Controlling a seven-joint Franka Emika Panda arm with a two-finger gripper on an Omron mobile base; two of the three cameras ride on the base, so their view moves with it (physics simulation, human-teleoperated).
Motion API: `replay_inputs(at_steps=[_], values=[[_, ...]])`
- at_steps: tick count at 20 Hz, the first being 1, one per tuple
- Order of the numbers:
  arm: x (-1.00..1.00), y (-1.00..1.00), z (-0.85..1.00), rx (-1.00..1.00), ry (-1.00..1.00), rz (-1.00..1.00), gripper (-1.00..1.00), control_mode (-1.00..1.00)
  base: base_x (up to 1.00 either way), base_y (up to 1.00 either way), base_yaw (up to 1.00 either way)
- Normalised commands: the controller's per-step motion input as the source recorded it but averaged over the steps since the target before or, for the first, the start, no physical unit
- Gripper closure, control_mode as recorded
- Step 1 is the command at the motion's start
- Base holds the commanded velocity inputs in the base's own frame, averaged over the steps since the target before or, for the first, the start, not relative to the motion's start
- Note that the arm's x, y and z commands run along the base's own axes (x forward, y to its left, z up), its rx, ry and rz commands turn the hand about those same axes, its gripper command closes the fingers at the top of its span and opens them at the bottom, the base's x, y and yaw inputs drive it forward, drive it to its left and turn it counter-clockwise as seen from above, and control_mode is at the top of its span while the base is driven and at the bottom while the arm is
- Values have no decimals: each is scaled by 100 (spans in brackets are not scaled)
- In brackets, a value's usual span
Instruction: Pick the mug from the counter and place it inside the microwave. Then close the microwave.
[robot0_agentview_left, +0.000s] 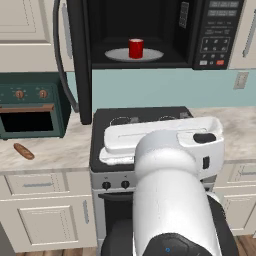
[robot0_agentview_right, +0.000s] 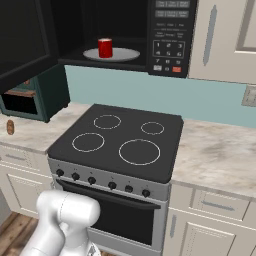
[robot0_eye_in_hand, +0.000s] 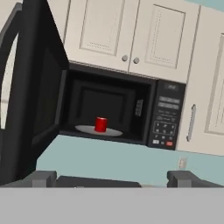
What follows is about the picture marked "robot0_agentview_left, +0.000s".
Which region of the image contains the cream drawer front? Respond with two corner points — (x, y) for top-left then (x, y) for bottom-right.
(3, 172), (67, 197)
(215, 162), (256, 188)

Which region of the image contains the grey wall cupboard handle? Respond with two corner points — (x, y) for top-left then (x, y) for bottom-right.
(61, 3), (73, 60)
(242, 9), (256, 58)

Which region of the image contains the black microwave oven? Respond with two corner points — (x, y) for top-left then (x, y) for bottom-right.
(84, 0), (246, 71)

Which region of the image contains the brown toaster oven handle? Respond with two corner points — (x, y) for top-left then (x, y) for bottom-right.
(0, 103), (55, 114)

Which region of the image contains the grey base cupboard handle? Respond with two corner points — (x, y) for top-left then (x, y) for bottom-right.
(82, 199), (91, 225)

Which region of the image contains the cream wall cupboard door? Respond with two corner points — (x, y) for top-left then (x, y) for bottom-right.
(0, 0), (75, 73)
(228, 0), (256, 70)

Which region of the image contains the black and silver stove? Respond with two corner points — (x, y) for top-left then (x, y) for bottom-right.
(89, 106), (216, 256)

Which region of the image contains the black microwave door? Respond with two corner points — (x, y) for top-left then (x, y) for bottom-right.
(66, 0), (93, 126)

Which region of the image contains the green toaster oven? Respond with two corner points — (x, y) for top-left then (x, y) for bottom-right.
(0, 73), (72, 141)

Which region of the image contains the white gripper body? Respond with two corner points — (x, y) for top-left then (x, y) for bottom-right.
(99, 147), (136, 167)

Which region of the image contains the grey microwave turntable plate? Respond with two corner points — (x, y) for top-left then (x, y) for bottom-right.
(104, 47), (165, 63)

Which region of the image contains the red mug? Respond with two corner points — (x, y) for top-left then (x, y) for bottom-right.
(128, 38), (145, 60)

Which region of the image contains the black oven door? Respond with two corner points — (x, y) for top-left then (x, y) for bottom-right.
(96, 191), (135, 249)

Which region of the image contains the grey wall outlet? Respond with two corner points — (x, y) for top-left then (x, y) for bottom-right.
(233, 71), (250, 90)

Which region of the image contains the black oven door handle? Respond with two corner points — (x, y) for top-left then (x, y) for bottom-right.
(98, 192), (136, 202)

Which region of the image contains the brown bread loaf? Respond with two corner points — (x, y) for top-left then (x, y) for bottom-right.
(13, 142), (36, 161)

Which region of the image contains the grey microwave door handle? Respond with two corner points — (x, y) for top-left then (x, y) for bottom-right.
(52, 0), (80, 114)

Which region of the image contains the cream base cupboard door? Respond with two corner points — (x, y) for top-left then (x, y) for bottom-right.
(0, 196), (98, 253)
(213, 188), (256, 236)

